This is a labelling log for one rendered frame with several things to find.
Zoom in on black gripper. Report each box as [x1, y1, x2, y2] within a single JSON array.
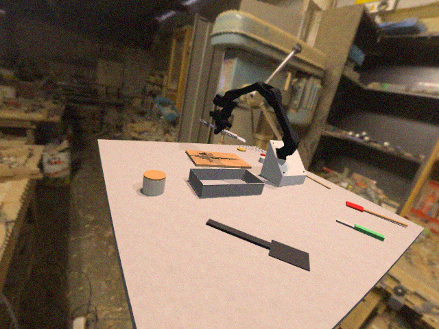
[[212, 109, 232, 135]]

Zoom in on dark grey spatula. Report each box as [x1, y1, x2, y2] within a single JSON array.
[[206, 218, 310, 271]]

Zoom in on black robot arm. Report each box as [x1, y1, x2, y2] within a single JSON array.
[[209, 81, 300, 160]]

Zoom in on wooden board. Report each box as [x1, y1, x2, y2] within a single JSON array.
[[185, 150, 252, 169]]

